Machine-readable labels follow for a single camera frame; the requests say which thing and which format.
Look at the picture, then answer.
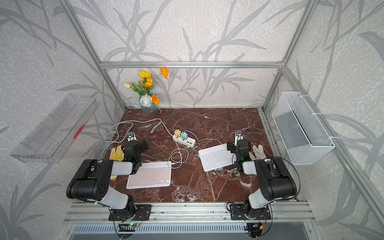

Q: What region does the white wireless keyboard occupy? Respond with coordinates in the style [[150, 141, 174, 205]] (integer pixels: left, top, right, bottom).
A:
[[199, 144, 236, 172]]

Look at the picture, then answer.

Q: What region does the yellow USB charger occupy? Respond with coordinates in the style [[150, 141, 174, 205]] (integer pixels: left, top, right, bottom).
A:
[[175, 130, 182, 138]]

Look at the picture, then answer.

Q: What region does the white power strip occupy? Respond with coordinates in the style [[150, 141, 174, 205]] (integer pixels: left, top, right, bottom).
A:
[[173, 135, 196, 148]]

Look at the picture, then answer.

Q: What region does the teal USB charger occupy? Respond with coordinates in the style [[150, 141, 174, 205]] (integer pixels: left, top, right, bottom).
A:
[[181, 132, 188, 140]]

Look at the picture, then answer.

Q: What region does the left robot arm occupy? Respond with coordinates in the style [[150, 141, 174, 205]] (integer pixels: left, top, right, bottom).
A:
[[66, 140, 149, 213]]

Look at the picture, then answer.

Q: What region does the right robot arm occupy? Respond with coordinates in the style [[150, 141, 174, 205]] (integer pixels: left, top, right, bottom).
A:
[[227, 139, 299, 212]]

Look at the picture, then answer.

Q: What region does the yellow work glove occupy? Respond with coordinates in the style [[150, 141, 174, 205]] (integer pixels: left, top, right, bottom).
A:
[[109, 145, 124, 162]]

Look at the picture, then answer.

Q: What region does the white work glove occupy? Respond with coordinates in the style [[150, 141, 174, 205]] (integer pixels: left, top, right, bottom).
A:
[[249, 145, 267, 160]]

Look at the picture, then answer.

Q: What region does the glass vase with flowers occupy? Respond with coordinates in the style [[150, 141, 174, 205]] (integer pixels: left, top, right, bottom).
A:
[[123, 67, 169, 115]]

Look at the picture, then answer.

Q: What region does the red pen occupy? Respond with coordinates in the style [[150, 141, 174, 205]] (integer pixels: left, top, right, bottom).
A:
[[73, 125, 85, 140]]

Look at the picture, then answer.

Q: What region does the grey power strip cable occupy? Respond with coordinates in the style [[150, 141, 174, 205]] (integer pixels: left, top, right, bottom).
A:
[[100, 118, 175, 157]]

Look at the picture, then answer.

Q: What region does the pink wireless keyboard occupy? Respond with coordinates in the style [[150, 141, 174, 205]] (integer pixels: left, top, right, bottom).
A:
[[126, 162, 172, 190]]

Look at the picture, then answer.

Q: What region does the white pink-keyboard charging cable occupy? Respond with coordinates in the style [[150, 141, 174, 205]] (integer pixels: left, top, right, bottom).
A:
[[168, 143, 190, 170]]

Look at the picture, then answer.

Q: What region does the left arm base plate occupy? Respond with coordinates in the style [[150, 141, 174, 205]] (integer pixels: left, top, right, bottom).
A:
[[109, 204, 152, 222]]

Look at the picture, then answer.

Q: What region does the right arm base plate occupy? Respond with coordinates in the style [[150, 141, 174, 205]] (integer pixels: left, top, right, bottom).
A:
[[226, 202, 272, 221]]

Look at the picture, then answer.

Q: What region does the white wire mesh basket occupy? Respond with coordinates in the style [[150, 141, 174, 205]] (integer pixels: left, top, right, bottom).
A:
[[272, 92, 335, 165]]

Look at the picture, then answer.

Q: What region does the aluminium front rail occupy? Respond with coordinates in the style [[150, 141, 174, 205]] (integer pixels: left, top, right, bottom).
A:
[[64, 201, 315, 224]]

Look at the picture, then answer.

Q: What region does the clear plastic wall shelf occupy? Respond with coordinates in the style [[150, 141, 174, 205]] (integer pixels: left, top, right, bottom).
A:
[[10, 94, 99, 164]]

